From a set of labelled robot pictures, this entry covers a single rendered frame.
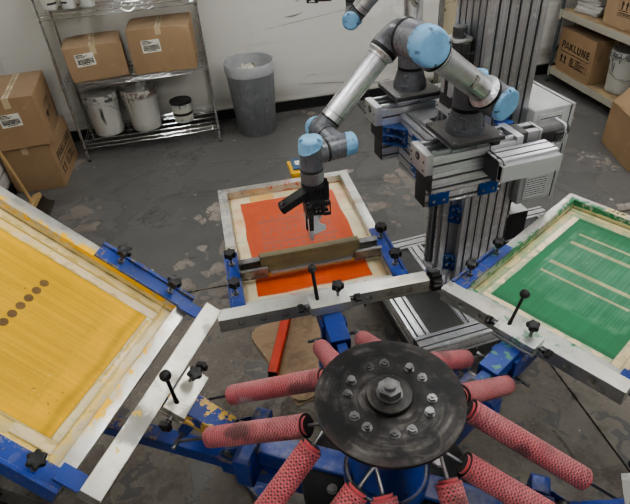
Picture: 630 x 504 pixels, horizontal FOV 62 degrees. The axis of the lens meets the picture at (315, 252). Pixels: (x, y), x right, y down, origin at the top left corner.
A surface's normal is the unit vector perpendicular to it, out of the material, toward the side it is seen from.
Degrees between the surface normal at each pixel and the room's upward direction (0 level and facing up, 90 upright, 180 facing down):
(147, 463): 0
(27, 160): 89
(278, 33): 90
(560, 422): 0
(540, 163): 90
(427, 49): 85
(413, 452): 0
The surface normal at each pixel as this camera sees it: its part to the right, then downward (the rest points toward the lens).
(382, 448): -0.06, -0.79
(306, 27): 0.22, 0.59
